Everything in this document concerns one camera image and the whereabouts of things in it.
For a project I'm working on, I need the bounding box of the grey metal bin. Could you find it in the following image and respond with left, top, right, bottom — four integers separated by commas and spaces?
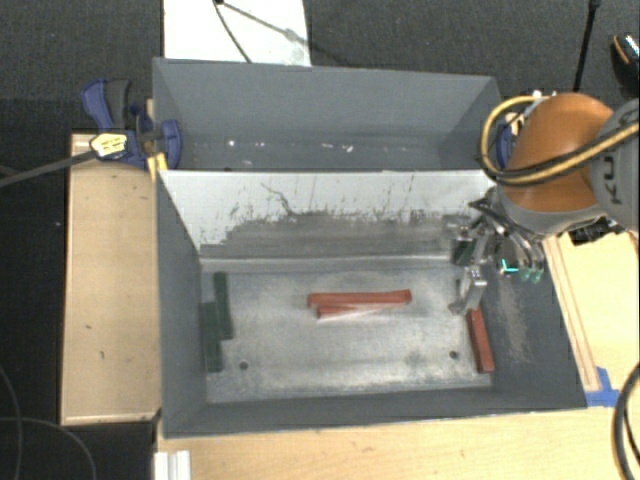
151, 56, 589, 439

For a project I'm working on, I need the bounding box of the dark green flat block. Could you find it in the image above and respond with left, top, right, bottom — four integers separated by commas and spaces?
213, 271, 236, 341
199, 301, 225, 373

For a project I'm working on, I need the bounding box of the red-brown flat block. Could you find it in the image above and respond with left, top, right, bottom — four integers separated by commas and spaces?
306, 289, 413, 311
465, 306, 496, 375

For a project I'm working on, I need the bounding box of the pale wood board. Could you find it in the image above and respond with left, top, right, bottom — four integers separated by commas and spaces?
59, 132, 164, 427

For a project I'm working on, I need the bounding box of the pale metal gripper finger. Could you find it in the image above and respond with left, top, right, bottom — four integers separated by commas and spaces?
451, 235, 477, 270
448, 266, 489, 316

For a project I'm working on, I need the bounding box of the black cylinder on white bracket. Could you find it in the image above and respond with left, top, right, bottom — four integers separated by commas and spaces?
568, 218, 626, 245

